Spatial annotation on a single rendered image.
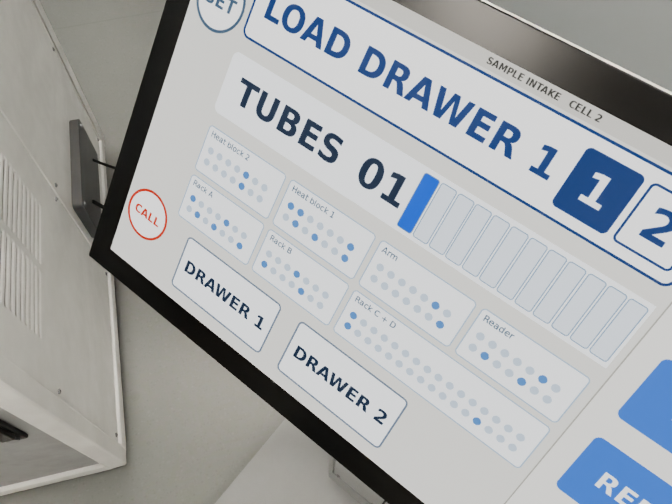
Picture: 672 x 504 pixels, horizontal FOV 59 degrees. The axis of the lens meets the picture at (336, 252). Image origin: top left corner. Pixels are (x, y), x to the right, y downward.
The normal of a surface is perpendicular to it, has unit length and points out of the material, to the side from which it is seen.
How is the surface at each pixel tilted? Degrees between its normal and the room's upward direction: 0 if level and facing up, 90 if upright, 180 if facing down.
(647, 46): 90
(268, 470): 5
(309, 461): 5
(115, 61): 0
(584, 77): 50
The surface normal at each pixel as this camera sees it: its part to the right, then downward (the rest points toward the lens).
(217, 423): 0.03, -0.50
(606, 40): -0.96, 0.24
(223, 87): -0.46, 0.20
